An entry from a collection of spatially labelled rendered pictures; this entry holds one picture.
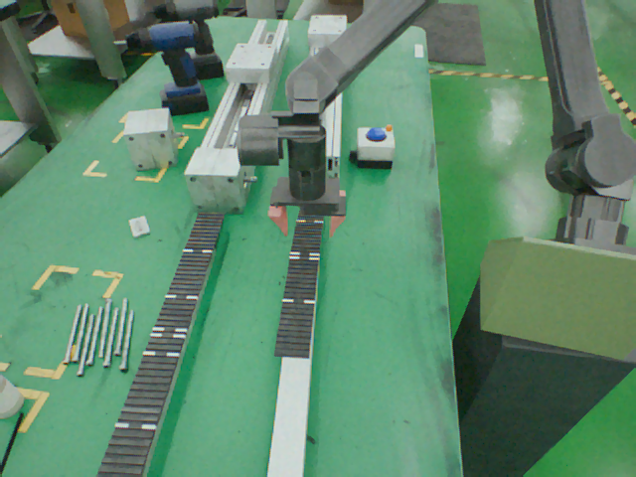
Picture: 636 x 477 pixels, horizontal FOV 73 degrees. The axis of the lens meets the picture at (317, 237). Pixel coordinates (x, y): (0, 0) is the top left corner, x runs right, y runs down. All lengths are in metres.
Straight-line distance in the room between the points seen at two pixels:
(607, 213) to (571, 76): 0.20
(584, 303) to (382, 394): 0.30
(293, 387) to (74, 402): 0.30
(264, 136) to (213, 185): 0.26
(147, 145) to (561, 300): 0.83
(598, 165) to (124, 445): 0.71
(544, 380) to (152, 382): 0.61
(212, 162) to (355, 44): 0.37
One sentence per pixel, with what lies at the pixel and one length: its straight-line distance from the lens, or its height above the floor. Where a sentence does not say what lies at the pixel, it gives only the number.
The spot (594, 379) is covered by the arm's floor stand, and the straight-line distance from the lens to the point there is 0.84.
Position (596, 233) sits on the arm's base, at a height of 0.94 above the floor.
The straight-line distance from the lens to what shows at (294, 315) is 0.66.
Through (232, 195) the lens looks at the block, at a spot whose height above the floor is 0.83.
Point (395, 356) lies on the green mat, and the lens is 0.67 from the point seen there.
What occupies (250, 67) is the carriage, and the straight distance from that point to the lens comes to 1.17.
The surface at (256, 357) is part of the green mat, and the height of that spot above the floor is 0.78.
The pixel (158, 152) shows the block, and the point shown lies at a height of 0.82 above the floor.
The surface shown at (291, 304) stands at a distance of 0.67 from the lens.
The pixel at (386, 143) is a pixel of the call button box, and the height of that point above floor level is 0.84.
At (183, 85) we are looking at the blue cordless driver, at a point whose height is 0.85.
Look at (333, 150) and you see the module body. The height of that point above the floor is 0.86.
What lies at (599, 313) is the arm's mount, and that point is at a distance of 0.70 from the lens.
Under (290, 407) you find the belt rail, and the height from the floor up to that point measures 0.81.
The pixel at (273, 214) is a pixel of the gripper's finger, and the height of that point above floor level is 0.90.
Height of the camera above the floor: 1.35
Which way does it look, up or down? 44 degrees down
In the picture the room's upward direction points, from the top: straight up
